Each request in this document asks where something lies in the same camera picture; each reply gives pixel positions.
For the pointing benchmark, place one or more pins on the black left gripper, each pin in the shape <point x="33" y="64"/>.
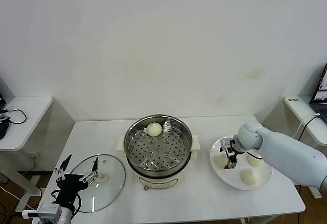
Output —
<point x="69" y="183"/>

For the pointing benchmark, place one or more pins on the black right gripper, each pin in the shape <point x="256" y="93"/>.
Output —
<point x="233" y="148"/>

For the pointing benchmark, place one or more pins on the white steamed baozi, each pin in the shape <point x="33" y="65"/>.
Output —
<point x="154" y="129"/>
<point x="255" y="162"/>
<point x="249" y="176"/>
<point x="220" y="161"/>

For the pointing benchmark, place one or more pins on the round glass pot lid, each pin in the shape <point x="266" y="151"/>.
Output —
<point x="115" y="173"/>

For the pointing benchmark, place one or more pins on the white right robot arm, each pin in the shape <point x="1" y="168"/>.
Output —
<point x="286" y="152"/>

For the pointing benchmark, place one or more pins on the stainless steel steamer basket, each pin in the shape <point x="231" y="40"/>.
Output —
<point x="131" y="142"/>

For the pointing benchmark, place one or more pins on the round white plate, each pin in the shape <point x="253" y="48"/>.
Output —
<point x="230" y="178"/>

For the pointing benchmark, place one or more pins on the cream electric cooker pot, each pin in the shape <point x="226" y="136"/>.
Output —
<point x="158" y="181"/>

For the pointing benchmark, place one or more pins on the white side table with label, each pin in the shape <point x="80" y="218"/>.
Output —
<point x="296" y="111"/>

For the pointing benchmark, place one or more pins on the black rounded desk device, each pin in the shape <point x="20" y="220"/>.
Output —
<point x="2" y="130"/>

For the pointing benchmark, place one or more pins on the black monitor edge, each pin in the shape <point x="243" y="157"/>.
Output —
<point x="2" y="96"/>

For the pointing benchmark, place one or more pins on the open black laptop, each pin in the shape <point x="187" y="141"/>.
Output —
<point x="320" y="93"/>

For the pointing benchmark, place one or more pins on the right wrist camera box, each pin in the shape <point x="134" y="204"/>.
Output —
<point x="225" y="143"/>

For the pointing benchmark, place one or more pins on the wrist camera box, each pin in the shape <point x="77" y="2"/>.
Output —
<point x="49" y="210"/>
<point x="225" y="143"/>

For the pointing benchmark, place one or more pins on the white wall socket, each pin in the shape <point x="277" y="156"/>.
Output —
<point x="33" y="155"/>

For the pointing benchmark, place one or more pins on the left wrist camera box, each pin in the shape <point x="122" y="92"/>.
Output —
<point x="49" y="210"/>

